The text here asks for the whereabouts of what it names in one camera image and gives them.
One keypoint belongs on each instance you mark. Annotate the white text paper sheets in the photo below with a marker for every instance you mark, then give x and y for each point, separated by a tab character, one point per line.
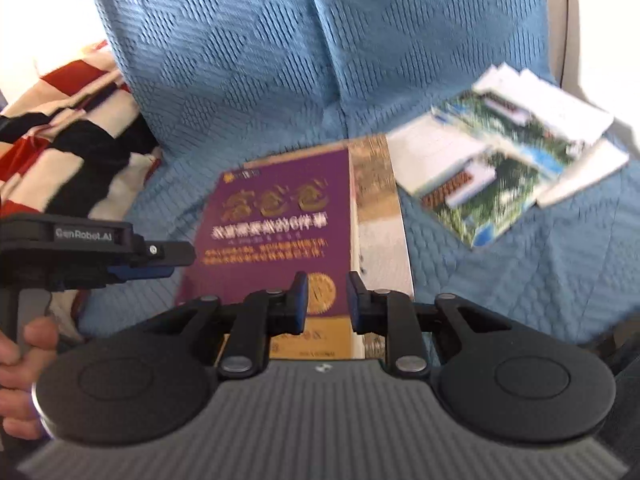
569	117

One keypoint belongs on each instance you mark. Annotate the blue floor chair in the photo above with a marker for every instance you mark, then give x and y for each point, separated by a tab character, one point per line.
219	83
571	269

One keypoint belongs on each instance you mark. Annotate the striped red black blanket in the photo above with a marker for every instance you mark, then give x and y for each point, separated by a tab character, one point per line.
76	144

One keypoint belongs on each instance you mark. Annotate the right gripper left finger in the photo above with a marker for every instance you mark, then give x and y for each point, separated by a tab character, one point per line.
263	315

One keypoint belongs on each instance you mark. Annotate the right blue floor chair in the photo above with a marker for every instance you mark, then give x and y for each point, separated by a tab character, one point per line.
571	269

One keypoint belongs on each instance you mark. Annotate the person's left hand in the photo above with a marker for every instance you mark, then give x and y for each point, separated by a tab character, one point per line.
19	371

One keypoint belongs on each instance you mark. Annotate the left blue floor chair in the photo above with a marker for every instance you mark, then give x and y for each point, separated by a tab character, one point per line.
219	83

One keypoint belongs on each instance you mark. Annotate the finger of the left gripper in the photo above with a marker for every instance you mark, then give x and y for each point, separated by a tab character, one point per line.
123	274
154	253

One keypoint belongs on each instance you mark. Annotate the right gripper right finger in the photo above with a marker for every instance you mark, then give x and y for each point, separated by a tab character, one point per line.
395	317

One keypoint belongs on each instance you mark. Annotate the building photo postcard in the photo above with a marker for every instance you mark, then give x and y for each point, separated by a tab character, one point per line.
486	217

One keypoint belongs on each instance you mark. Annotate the purple and gold book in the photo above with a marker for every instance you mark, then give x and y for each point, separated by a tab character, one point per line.
261	226

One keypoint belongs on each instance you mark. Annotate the tan Chinese painting book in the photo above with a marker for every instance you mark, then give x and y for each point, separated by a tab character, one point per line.
379	250

